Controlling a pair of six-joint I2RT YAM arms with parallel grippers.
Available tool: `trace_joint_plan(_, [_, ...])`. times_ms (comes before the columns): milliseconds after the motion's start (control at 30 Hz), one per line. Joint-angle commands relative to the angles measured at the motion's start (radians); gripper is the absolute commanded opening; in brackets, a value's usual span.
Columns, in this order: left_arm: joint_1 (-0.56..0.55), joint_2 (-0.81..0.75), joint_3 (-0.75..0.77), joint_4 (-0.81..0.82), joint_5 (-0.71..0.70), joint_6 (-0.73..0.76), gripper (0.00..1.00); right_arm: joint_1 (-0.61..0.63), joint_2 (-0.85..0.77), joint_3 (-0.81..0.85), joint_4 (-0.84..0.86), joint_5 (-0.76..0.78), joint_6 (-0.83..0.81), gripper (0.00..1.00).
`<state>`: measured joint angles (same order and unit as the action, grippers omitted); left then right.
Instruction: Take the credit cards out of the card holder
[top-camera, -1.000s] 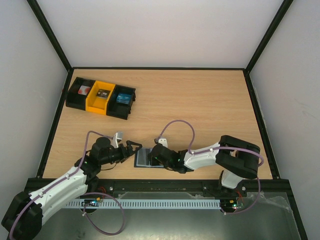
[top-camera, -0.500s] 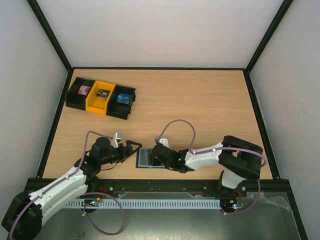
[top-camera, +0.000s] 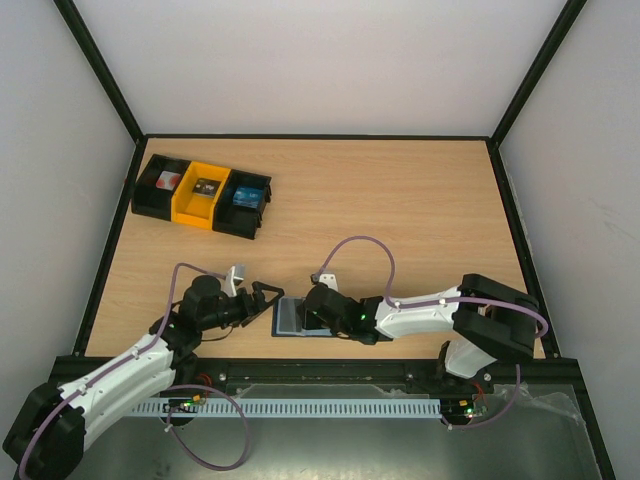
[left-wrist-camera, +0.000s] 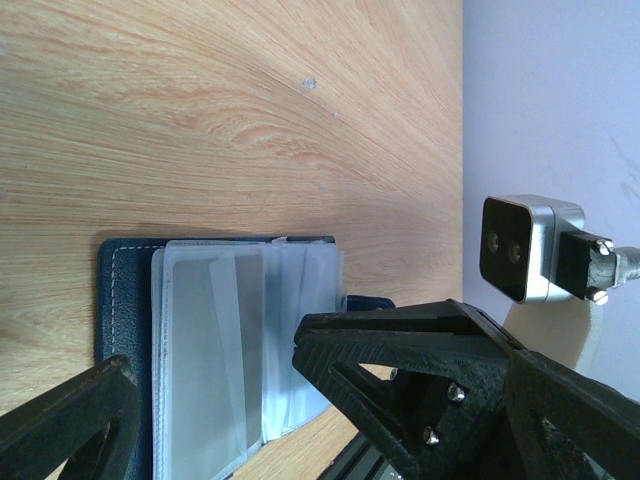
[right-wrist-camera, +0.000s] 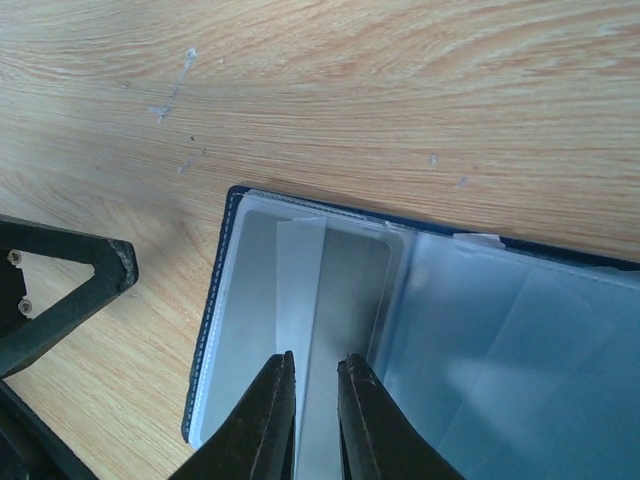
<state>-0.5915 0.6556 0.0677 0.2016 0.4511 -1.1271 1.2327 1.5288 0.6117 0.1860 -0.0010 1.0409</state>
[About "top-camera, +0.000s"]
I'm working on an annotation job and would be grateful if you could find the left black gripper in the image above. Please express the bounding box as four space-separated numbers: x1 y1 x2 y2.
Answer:
200 282 285 332

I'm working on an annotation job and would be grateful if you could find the blue leather card holder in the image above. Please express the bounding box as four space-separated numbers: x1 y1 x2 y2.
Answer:
270 294 394 343

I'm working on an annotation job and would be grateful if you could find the black VIP card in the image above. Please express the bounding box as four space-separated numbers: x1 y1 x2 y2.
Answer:
192 178 220 198

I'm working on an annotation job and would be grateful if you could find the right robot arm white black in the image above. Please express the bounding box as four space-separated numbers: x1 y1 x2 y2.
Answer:
296 274 549 392

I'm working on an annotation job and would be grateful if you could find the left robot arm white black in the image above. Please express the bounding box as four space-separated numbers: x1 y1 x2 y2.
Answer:
2 275 284 479

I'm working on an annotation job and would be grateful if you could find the blue card in bin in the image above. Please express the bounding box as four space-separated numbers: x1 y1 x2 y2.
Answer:
232 186 264 209

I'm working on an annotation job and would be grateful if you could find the red white card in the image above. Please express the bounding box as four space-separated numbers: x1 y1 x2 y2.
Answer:
155 170 182 191

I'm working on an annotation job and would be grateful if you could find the right black storage bin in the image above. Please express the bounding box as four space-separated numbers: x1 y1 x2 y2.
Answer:
212 169 272 240

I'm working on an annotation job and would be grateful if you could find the black storage bin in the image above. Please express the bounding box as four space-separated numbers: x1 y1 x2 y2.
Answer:
212 169 272 240
131 154 191 221

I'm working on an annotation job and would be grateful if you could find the yellow storage bin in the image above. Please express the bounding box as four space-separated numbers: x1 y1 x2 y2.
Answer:
171 161 231 230

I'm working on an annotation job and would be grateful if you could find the left black storage bin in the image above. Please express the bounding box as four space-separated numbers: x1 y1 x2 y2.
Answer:
131 154 191 221

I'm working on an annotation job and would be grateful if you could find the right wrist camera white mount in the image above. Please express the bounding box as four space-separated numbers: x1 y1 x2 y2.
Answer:
310 271 339 291

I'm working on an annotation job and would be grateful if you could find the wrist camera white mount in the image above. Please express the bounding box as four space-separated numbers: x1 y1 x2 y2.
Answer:
310 271 339 291
221 263 246 297

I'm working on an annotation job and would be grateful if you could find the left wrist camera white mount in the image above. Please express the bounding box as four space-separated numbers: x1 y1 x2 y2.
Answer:
221 263 246 297

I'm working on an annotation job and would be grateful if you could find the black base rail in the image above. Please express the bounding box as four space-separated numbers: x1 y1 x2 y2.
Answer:
195 358 456 394

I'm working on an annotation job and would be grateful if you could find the light blue slotted cable duct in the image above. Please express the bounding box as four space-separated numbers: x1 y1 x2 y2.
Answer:
127 397 441 419

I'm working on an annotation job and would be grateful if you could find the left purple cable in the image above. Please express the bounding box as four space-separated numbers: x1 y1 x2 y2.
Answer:
17 262 251 480

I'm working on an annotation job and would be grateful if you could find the black enclosure frame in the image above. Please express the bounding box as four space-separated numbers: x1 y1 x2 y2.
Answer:
52 0 617 480

